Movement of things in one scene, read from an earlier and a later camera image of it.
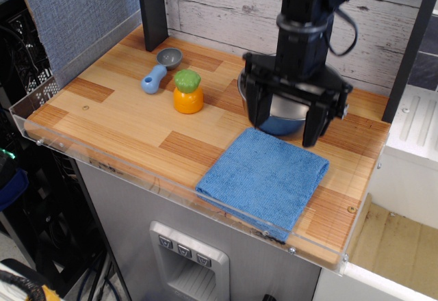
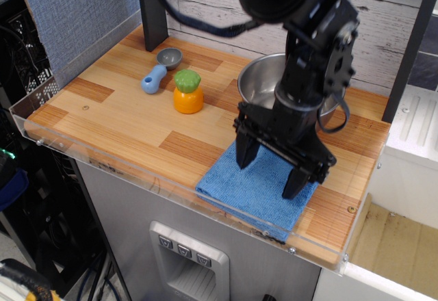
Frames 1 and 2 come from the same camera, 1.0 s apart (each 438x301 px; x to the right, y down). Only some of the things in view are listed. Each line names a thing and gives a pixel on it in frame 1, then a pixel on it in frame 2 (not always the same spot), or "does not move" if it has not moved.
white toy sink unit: [393, 255] does not move
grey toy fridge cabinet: [164, 250] does not move
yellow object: [50, 295] to [31, 296]
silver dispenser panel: [187, 269] does not move
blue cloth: [263, 181] does not move
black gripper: [298, 70] to [289, 131]
